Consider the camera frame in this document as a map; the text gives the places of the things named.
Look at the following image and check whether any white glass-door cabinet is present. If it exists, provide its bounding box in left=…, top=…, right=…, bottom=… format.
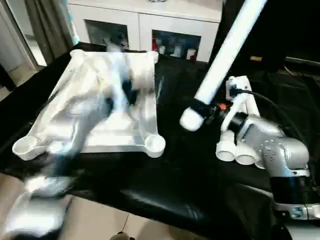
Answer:
left=67, top=0, right=223, bottom=63

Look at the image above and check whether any white plastic table top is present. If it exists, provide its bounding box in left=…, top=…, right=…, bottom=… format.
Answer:
left=12, top=49, right=166, bottom=161

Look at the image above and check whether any white plastic table leg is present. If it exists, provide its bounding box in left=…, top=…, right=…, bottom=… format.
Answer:
left=234, top=146, right=261, bottom=166
left=243, top=76, right=270, bottom=171
left=216, top=131, right=238, bottom=162
left=179, top=0, right=270, bottom=132

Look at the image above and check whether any black backdrop cloth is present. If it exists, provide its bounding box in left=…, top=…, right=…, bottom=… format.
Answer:
left=207, top=0, right=320, bottom=73

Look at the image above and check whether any black furniture piece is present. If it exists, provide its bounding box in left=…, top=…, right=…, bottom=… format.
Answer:
left=0, top=63, right=16, bottom=92

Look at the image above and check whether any black plastic sheet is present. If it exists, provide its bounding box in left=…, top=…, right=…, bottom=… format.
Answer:
left=0, top=41, right=320, bottom=240

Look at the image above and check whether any light blue strip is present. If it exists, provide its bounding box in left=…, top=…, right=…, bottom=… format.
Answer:
left=68, top=12, right=81, bottom=45

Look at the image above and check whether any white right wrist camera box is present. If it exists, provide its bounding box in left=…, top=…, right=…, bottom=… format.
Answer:
left=221, top=77, right=251, bottom=131

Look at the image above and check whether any grey curtain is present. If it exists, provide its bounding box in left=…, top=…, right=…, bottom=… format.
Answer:
left=24, top=0, right=76, bottom=61

